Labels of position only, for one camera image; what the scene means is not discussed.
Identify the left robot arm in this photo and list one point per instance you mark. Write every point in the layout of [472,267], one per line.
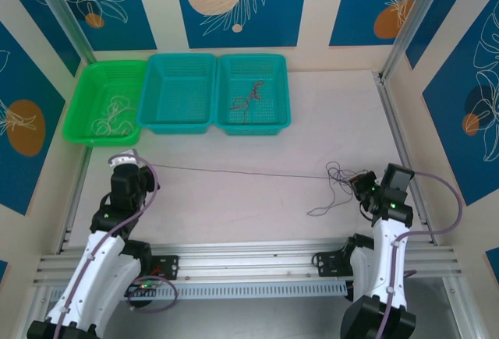
[93,272]

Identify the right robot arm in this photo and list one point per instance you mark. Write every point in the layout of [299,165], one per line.
[384,261]

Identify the teal plastic basket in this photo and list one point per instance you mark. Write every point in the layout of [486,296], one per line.
[269,113]
[177,93]

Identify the green plastic basket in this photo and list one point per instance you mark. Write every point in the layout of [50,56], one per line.
[105,82]

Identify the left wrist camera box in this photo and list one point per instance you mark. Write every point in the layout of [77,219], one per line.
[124,157]

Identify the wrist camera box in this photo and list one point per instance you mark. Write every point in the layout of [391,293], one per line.
[397,179]
[124,157]

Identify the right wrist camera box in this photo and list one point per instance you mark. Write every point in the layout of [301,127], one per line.
[397,179]

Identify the wide aluminium base rail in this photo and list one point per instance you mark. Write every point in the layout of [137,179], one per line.
[249,261]

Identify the aluminium frame post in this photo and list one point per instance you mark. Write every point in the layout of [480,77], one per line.
[66,15]
[409,23]

